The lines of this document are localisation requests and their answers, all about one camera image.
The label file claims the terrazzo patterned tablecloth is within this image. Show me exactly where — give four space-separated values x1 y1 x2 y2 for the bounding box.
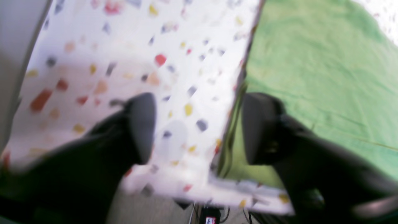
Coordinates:
0 0 398 217

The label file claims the green t-shirt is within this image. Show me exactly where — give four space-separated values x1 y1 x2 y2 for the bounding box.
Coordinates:
215 0 398 189

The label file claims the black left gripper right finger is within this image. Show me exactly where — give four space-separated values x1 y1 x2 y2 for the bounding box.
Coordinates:
241 92 397 224

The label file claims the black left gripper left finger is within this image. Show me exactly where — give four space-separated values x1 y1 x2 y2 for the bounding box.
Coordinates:
1 93 156 224

